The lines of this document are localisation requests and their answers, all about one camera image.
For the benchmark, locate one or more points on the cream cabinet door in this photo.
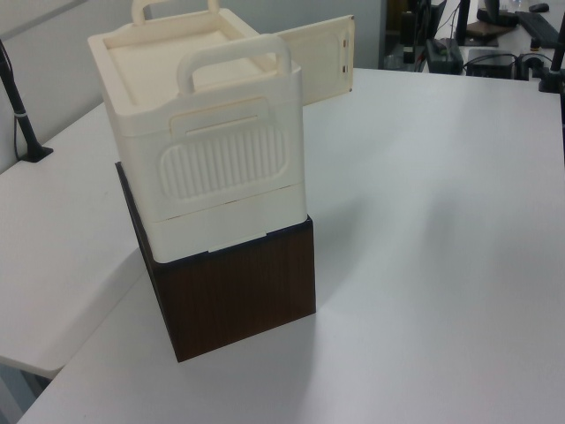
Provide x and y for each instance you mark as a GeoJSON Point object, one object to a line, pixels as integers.
{"type": "Point", "coordinates": [318, 57]}

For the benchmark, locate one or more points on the cream plastic cabinet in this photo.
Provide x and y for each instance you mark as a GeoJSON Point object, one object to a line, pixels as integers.
{"type": "Point", "coordinates": [220, 176]}

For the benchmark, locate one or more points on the dark brown wooden drawer box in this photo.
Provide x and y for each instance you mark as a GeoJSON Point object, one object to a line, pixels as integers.
{"type": "Point", "coordinates": [238, 300]}

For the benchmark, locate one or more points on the black electronics box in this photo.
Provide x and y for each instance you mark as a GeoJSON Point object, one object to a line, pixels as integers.
{"type": "Point", "coordinates": [490, 64]}

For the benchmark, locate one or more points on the black monitor stand pole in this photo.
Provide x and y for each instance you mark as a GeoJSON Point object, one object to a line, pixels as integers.
{"type": "Point", "coordinates": [462, 22]}

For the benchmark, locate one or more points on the brown wooden board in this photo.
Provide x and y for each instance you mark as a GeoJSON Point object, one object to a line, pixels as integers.
{"type": "Point", "coordinates": [487, 28]}

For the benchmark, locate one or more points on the white zip tie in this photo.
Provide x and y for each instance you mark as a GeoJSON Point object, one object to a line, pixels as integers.
{"type": "Point", "coordinates": [20, 115]}

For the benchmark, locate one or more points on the black monitor stand base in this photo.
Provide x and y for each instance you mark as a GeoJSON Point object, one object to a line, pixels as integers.
{"type": "Point", "coordinates": [494, 15]}

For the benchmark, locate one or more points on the black keyboard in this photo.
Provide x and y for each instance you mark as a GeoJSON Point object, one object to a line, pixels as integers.
{"type": "Point", "coordinates": [545, 24]}

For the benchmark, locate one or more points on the black computer mouse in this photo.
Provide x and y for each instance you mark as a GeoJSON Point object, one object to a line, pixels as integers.
{"type": "Point", "coordinates": [537, 7]}

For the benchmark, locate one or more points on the black camera pole with base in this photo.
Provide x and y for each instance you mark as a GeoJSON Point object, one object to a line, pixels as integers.
{"type": "Point", "coordinates": [22, 121]}

